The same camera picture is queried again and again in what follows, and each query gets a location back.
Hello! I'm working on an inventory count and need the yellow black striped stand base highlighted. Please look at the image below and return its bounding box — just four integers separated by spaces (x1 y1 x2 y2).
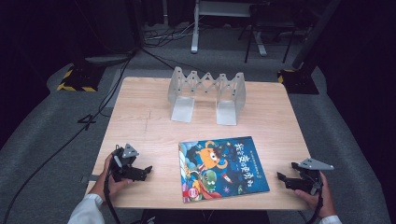
56 64 106 93
277 68 320 95

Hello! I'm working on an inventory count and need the long black floor cable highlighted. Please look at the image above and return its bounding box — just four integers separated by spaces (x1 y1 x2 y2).
1 46 138 224

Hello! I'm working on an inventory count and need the grey metal book rack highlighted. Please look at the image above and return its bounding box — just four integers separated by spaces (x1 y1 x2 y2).
167 65 247 127

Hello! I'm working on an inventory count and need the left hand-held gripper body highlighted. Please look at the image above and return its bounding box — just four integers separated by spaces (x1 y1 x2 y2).
109 143 140 183

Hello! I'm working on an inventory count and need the person's left hand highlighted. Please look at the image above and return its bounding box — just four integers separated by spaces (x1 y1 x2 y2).
87 153 135 203

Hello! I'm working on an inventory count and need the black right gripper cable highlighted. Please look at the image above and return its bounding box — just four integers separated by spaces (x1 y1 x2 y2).
305 183 325 224

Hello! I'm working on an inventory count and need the person's right hand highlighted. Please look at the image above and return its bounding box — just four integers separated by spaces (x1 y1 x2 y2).
293 171 337 219

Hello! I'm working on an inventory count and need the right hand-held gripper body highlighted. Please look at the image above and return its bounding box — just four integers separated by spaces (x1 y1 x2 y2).
295 157 335 197

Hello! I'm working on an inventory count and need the person's dark clothed lap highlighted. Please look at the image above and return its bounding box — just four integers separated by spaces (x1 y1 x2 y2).
140 209 271 224

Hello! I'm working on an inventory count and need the tangle of floor cables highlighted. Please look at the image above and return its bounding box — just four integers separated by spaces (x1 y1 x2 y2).
143 21 195 49

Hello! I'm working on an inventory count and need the black metal chair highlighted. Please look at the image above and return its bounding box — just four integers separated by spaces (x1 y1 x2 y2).
237 2 301 64

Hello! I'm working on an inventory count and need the dark slanted stand pole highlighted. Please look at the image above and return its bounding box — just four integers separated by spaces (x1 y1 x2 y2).
291 0 343 70

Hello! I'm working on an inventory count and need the white desk leg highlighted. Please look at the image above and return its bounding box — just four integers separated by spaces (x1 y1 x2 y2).
252 30 268 57
191 0 201 54

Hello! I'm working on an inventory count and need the colourful children's picture book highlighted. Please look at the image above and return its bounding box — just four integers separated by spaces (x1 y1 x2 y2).
177 135 271 203

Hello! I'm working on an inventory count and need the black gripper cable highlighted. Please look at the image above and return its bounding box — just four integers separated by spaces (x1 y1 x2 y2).
305 183 325 224
103 169 121 224

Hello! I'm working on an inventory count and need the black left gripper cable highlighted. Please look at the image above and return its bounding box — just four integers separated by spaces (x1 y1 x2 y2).
103 169 121 224

